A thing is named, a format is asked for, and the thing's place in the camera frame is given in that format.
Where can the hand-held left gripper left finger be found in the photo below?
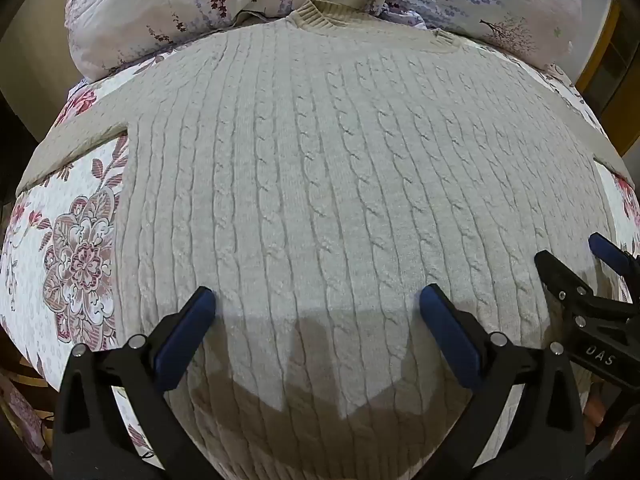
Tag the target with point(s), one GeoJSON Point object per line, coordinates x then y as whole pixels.
{"type": "Point", "coordinates": [186, 332]}

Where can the yellow wooden cabinet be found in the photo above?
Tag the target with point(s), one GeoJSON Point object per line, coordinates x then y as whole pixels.
{"type": "Point", "coordinates": [607, 60]}

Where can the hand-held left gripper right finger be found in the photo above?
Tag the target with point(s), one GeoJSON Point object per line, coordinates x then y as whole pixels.
{"type": "Point", "coordinates": [447, 332]}

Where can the pale floral print pillow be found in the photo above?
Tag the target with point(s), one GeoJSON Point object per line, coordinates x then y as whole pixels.
{"type": "Point", "coordinates": [165, 5]}

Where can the white floral bedsheet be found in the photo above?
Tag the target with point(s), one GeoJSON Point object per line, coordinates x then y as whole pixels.
{"type": "Point", "coordinates": [65, 260]}

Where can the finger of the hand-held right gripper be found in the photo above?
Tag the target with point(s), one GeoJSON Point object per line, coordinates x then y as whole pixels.
{"type": "Point", "coordinates": [565, 285]}
{"type": "Point", "coordinates": [609, 252]}

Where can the lavender floral print quilt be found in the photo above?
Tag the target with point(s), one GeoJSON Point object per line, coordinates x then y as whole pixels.
{"type": "Point", "coordinates": [480, 0]}

